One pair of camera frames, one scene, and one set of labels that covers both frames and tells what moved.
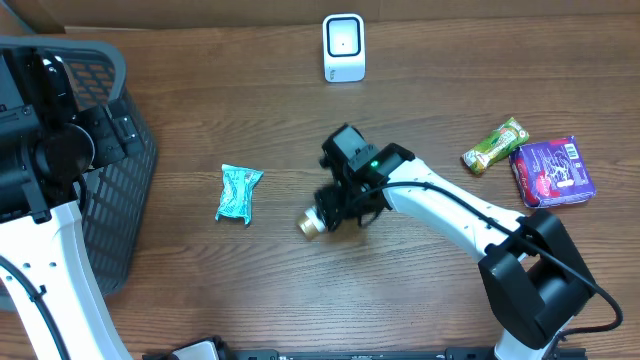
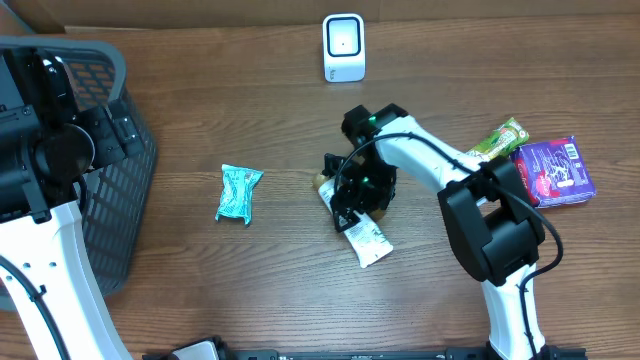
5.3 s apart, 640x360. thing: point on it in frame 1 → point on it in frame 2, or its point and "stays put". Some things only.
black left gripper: [102, 131] stays put
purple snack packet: [551, 173] stays put
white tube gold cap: [312, 224] → [368, 242]
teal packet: [237, 191] stays put
